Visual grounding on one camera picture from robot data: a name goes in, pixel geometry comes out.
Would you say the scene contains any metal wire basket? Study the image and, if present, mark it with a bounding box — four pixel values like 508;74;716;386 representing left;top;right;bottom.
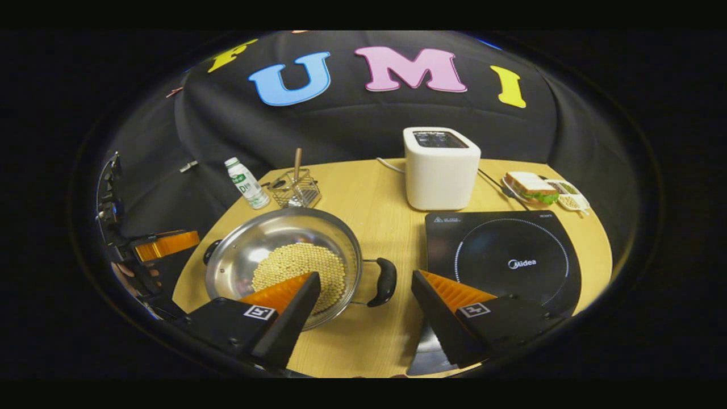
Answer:
268;168;322;209

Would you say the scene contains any stainless steel pot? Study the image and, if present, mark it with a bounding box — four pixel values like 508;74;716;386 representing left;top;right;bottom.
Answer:
203;206;398;332

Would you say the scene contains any sandwich with lettuce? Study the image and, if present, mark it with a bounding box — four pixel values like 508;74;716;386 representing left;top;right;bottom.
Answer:
504;172;561;206

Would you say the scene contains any white toaster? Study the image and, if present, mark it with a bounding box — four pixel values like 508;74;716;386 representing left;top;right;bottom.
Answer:
403;127;482;211

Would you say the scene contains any small white dish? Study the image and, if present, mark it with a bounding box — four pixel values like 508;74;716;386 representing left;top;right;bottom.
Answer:
547;179;591;215

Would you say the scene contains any white green-label bottle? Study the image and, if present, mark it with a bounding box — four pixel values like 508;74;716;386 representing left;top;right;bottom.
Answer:
224;157;271;210

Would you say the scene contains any black power cable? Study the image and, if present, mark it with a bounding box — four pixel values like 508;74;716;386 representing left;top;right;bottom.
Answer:
478;169;530;212

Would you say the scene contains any wooden-handled spoon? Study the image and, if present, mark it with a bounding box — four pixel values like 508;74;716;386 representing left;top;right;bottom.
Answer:
287;148;304;206

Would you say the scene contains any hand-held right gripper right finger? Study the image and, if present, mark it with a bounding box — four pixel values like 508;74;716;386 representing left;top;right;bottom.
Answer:
410;270;566;370

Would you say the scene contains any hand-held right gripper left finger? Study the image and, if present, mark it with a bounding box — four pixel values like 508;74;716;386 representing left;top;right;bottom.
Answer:
181;272;322;373

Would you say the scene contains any pile of soybeans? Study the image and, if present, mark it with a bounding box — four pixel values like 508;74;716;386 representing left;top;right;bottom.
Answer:
251;243;347;315

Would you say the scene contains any black induction cooktop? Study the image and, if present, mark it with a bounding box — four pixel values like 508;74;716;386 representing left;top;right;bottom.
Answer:
406;210;583;377

